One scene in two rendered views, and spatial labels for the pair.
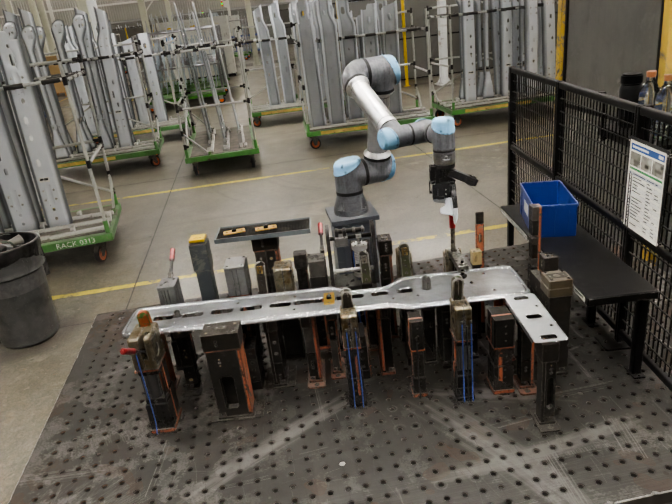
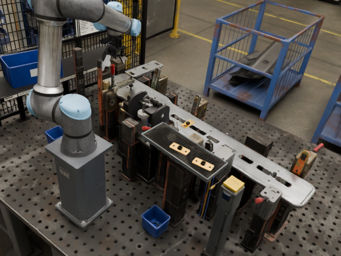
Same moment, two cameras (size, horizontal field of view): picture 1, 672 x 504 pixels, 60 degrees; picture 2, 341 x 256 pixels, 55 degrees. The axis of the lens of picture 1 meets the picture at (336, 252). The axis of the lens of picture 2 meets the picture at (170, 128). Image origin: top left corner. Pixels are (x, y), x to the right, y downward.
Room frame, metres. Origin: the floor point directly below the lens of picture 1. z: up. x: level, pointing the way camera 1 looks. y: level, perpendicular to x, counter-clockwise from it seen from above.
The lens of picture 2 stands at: (3.00, 0.88, 2.06)
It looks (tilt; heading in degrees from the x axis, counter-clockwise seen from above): 37 degrees down; 218
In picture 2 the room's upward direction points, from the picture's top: 7 degrees clockwise
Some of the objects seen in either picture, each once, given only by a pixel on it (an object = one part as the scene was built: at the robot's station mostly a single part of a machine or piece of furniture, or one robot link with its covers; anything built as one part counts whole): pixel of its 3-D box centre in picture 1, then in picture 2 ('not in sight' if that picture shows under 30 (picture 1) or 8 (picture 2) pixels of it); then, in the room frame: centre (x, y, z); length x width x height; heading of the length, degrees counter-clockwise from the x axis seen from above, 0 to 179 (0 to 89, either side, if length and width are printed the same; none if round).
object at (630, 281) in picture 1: (564, 243); (62, 70); (1.99, -0.86, 1.01); 0.90 x 0.22 x 0.03; 0
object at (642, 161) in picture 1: (646, 191); (87, 12); (1.69, -0.98, 1.30); 0.23 x 0.02 x 0.31; 0
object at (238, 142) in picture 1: (214, 98); not in sight; (8.66, 1.48, 0.88); 1.91 x 1.00 x 1.76; 7
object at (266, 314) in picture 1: (323, 301); (191, 125); (1.79, 0.06, 1.00); 1.38 x 0.22 x 0.02; 90
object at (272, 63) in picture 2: not in sight; (263, 56); (-0.56, -0.66, 0.47); 1.20 x 0.80 x 0.95; 5
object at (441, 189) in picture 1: (442, 180); (115, 44); (1.93, -0.40, 1.33); 0.09 x 0.08 x 0.12; 90
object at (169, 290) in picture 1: (177, 323); (260, 220); (1.96, 0.63, 0.88); 0.11 x 0.10 x 0.36; 0
